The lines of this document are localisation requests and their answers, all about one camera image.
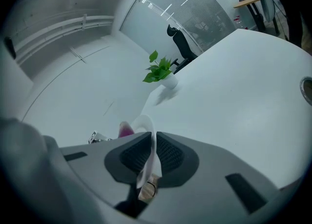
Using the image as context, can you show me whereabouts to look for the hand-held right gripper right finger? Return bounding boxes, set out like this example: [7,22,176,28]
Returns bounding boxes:
[135,131,294,224]

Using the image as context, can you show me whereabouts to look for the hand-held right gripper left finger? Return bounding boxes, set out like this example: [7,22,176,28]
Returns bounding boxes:
[43,131,154,224]

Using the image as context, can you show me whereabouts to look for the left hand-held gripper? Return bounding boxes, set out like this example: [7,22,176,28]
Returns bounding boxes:
[87,131,114,144]

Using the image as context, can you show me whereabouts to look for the purple eggplant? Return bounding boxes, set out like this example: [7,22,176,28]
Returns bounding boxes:
[118,121,135,138]

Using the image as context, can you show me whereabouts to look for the white round plate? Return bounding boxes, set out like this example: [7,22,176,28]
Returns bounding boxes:
[131,115,163,189]

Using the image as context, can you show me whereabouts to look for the white desk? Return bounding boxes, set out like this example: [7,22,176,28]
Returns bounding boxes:
[140,29,312,189]

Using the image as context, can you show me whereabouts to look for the green potted plant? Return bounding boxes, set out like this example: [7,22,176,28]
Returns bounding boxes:
[142,49,179,90]

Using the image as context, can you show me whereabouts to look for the white ceiling pipes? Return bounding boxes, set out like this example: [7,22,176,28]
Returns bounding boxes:
[14,14,115,59]

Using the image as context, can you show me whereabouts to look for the black office chair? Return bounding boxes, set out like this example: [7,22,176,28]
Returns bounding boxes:
[166,24,198,75]

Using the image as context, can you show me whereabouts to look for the round table cable grommet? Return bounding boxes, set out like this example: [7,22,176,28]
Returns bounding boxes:
[299,77,312,106]

